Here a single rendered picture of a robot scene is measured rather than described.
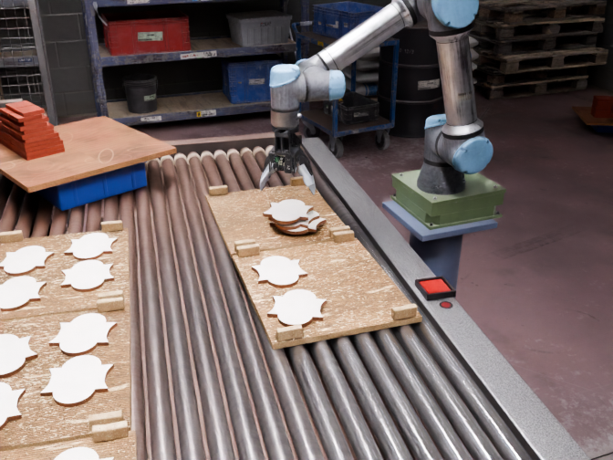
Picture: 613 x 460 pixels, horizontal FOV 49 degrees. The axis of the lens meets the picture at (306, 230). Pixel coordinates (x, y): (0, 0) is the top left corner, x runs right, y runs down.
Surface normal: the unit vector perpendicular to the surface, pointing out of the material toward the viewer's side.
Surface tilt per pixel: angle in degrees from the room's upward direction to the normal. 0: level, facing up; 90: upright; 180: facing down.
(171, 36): 90
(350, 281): 0
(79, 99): 90
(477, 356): 0
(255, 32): 97
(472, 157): 97
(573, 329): 0
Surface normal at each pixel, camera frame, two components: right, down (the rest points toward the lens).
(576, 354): 0.00, -0.90
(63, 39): 0.35, 0.42
